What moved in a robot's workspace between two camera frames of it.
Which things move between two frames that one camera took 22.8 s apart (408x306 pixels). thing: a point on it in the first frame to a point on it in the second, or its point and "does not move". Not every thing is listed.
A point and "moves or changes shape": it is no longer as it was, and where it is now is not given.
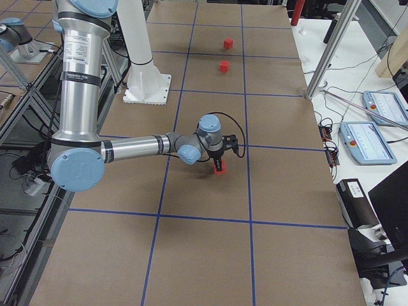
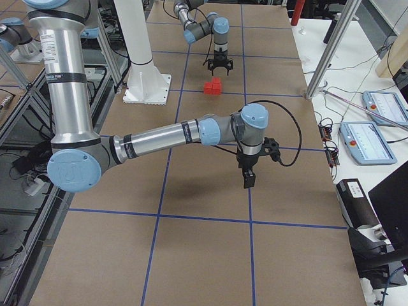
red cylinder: [297, 13] does not move
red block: [224, 66] moves or changes shape
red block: [228, 43] moves or changes shape
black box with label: [356, 206] does not move
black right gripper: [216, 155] to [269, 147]
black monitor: [389, 200] does not move
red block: [223, 167] to [208, 88]
